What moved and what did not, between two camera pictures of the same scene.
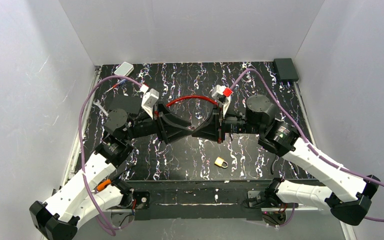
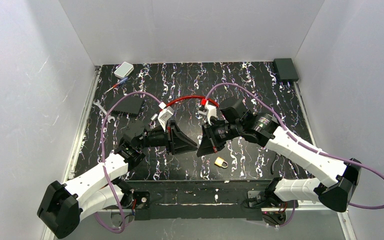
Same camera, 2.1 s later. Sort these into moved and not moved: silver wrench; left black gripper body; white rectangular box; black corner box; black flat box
Moved: left black gripper body
Not moved: black flat box; white rectangular box; silver wrench; black corner box
